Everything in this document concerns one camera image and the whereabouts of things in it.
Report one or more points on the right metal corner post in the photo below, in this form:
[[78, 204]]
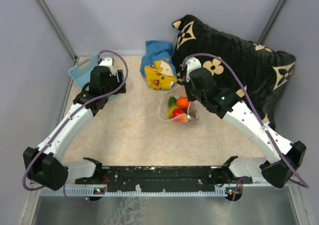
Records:
[[275, 13]]

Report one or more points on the yellow green toy citrus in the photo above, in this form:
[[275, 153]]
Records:
[[170, 112]]

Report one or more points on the aluminium frame rail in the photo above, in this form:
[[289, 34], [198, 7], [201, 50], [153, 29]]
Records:
[[99, 190]]

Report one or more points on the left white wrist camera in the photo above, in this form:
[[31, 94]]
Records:
[[108, 62]]

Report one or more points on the orange toy fruit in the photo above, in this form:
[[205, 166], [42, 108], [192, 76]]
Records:
[[182, 103]]

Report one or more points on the metal corner post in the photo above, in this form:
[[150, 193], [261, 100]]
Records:
[[56, 28], [275, 13]]

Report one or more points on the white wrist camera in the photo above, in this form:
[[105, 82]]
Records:
[[108, 62], [188, 66]]

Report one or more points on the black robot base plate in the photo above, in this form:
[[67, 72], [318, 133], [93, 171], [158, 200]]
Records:
[[161, 179]]

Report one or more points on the clear dotted zip top bag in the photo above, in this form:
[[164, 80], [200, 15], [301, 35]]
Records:
[[163, 106]]

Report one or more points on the blue plastic basket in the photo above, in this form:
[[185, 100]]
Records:
[[79, 72]]

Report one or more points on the blue yellow pikachu cloth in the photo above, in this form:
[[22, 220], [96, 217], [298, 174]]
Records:
[[157, 66]]

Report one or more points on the dark maroon toy plum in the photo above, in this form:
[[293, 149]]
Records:
[[193, 114]]

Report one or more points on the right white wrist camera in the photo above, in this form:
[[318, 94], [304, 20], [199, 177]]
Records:
[[188, 66]]

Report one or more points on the left metal corner post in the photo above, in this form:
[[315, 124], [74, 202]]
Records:
[[56, 28]]

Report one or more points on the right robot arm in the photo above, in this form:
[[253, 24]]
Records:
[[281, 157]]

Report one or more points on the black floral pillow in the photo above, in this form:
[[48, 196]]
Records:
[[235, 63]]

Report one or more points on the green orange toy mango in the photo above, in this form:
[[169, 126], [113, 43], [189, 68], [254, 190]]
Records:
[[172, 101]]

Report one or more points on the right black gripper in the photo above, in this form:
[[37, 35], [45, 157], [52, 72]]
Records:
[[190, 98]]

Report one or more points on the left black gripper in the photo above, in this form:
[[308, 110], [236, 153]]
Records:
[[120, 76]]

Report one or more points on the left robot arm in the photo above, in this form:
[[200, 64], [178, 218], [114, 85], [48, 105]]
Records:
[[44, 163]]

